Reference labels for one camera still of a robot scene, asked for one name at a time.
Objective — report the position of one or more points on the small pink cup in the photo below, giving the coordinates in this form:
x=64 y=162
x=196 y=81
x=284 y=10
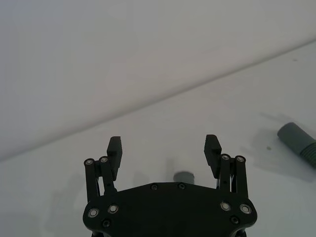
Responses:
x=184 y=177

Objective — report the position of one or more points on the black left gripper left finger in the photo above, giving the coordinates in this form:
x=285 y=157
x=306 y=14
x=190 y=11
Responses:
x=109 y=172

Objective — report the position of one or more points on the vacuum bottle with steel neck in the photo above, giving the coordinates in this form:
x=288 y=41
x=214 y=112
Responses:
x=297 y=140

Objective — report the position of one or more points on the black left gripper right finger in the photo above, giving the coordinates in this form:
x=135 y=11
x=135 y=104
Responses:
x=225 y=172

